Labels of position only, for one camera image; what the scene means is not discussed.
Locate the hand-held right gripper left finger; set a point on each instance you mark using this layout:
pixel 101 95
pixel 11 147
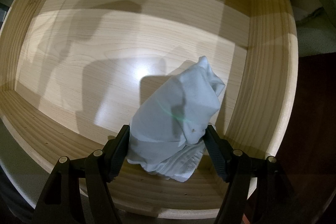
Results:
pixel 122 153

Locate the white underwear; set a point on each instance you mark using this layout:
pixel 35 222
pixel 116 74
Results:
pixel 162 113

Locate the grey drawer with wooden inside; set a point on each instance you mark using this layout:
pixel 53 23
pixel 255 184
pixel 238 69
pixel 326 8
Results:
pixel 78 69

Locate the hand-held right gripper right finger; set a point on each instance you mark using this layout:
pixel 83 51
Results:
pixel 216 153

